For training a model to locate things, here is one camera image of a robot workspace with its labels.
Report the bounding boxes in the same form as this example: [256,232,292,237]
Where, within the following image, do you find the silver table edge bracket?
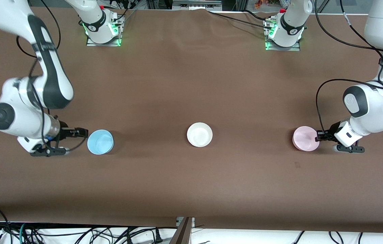
[176,217,195,227]

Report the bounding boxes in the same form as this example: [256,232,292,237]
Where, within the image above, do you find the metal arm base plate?
[86,15,123,47]
[264,19,301,52]

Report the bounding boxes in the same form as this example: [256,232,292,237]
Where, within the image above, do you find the silver electronics box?
[172,0,222,11]

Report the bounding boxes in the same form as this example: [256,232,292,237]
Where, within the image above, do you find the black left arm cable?
[314,0,383,68]
[315,79,383,135]

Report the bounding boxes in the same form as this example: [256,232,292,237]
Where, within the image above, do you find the grey metal beam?
[169,219,192,244]

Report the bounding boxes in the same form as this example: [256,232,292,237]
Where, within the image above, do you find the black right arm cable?
[39,0,61,50]

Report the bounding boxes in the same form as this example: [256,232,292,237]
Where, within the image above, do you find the short black table cable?
[245,9,274,21]

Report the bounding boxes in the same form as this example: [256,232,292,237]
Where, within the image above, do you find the long black table cable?
[208,11,270,26]

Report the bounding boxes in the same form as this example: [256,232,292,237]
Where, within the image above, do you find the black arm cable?
[315,79,383,135]
[314,0,383,68]
[39,0,61,50]

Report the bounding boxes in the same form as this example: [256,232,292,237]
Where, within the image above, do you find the brown table cover sheet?
[0,7,383,234]

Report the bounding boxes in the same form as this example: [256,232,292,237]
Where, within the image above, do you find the white bowl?
[187,122,213,148]

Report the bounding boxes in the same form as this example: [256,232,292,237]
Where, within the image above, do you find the light blue bowl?
[87,129,114,155]

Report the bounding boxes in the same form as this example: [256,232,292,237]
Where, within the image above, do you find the pink bowl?
[292,126,320,151]

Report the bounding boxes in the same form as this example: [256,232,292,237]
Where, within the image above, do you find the tangled black floor cables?
[0,224,178,244]

